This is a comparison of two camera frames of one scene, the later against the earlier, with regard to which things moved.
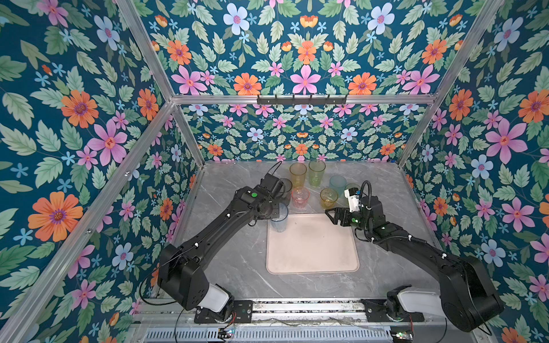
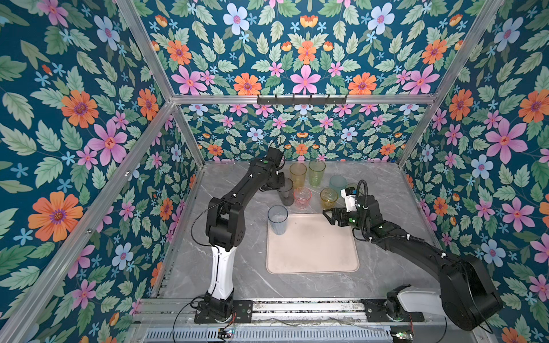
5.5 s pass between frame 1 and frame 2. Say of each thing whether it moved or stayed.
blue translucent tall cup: stayed
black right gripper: stayed
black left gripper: moved
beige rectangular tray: stayed
